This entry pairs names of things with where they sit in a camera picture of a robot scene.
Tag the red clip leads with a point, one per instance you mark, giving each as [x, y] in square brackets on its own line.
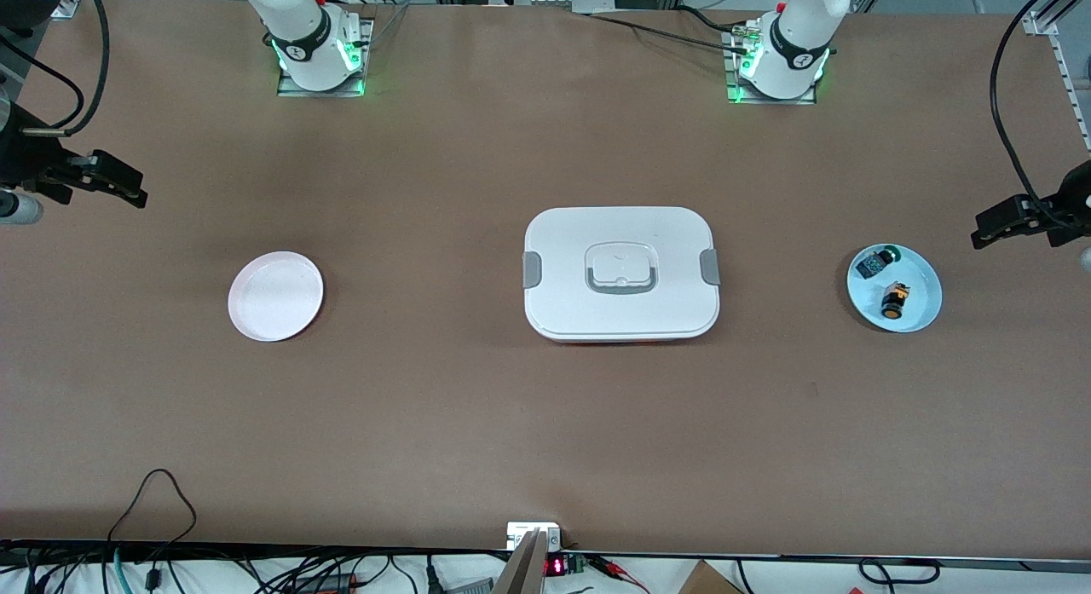
[614, 568]

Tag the red digit display module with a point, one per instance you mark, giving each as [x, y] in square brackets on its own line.
[556, 566]

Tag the black power adapter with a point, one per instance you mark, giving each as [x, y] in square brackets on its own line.
[328, 584]

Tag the grey aluminium bar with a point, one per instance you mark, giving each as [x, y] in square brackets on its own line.
[524, 573]

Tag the pink round plate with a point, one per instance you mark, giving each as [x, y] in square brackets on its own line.
[273, 300]

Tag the small white metal bracket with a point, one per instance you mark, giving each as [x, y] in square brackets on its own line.
[520, 533]

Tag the aluminium profile with bracket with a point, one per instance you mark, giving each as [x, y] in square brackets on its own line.
[1044, 23]

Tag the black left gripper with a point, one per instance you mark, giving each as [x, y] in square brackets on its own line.
[1070, 198]

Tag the perforated metal rail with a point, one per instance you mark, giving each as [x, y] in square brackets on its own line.
[1076, 91]

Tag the small dark blue part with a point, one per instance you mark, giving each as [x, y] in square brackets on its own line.
[871, 265]

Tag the orange push-button switch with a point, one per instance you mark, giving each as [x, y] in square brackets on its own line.
[893, 302]

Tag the aluminium corner bracket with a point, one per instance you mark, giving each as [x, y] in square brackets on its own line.
[66, 8]

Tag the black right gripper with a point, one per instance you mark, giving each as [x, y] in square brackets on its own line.
[25, 159]

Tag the brown cardboard piece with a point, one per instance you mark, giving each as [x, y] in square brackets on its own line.
[707, 581]

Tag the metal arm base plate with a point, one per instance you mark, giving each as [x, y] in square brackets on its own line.
[805, 100]
[285, 89]

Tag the white lidded storage box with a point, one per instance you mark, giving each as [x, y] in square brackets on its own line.
[622, 236]

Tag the light blue round plate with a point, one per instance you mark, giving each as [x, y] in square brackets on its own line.
[920, 308]

